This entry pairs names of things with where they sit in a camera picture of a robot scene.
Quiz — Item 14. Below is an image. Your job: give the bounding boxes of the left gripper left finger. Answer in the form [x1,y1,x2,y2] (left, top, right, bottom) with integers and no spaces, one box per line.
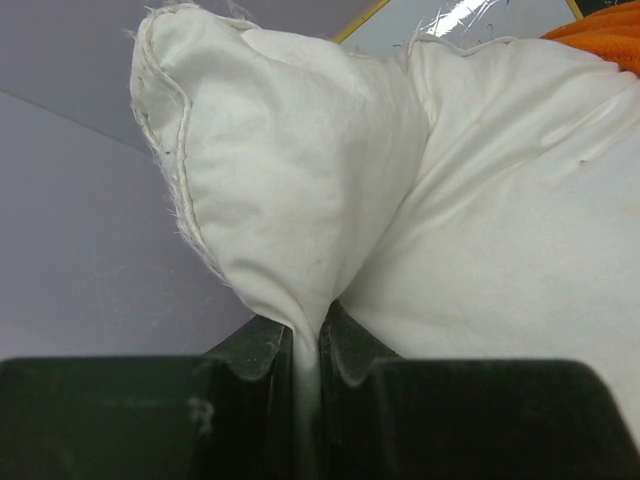
[1,317,293,479]

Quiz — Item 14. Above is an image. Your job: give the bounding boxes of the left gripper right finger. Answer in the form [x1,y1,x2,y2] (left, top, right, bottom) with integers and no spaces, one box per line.
[319,304,639,479]

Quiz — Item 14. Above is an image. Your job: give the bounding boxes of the white pillow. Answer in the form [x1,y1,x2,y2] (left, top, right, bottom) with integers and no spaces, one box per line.
[130,3,639,478]

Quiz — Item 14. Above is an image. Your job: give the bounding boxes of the orange patterned pillowcase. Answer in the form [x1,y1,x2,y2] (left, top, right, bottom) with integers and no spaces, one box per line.
[542,1,640,75]

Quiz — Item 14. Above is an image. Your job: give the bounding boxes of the small whiteboard yellow frame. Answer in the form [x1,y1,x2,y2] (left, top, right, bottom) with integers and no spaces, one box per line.
[334,0,582,55]

